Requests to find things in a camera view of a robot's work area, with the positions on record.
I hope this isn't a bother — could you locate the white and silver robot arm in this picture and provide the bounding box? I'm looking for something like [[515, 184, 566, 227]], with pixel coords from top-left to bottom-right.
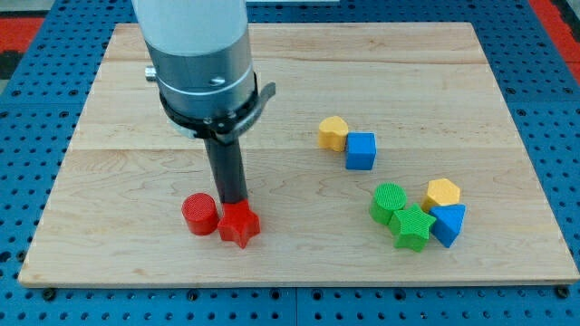
[[132, 0, 257, 139]]

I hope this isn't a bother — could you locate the yellow heart block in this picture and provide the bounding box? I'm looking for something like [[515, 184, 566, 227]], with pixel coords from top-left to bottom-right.
[[317, 116, 349, 152]]

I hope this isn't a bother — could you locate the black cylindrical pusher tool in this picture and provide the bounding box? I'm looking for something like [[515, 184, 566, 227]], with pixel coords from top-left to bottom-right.
[[204, 139, 247, 204]]

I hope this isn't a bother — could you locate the blue cube block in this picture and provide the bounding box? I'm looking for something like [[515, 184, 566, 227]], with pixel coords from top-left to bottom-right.
[[345, 132, 377, 170]]

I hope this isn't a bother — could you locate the red star block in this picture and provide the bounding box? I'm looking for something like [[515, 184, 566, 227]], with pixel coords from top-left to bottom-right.
[[217, 199, 260, 249]]

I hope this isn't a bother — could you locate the light wooden board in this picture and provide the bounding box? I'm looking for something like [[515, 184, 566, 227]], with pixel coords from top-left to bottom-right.
[[18, 23, 579, 289]]

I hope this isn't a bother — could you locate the red cylinder block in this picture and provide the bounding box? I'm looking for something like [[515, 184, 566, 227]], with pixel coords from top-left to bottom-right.
[[181, 193, 218, 235]]

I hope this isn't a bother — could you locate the green cylinder block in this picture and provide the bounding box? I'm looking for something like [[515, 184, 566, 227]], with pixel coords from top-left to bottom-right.
[[369, 183, 407, 225]]

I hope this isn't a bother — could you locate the green star block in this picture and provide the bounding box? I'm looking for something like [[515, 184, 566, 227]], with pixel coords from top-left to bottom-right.
[[388, 203, 437, 253]]

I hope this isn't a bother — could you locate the yellow hexagon block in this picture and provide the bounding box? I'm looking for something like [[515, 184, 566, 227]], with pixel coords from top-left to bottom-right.
[[420, 178, 460, 213]]

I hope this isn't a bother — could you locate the blue triangle block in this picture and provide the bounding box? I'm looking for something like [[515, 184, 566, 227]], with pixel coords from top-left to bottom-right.
[[429, 204, 467, 248]]

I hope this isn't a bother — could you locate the black clamp ring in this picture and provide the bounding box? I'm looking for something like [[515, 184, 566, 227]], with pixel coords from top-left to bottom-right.
[[158, 72, 276, 145]]

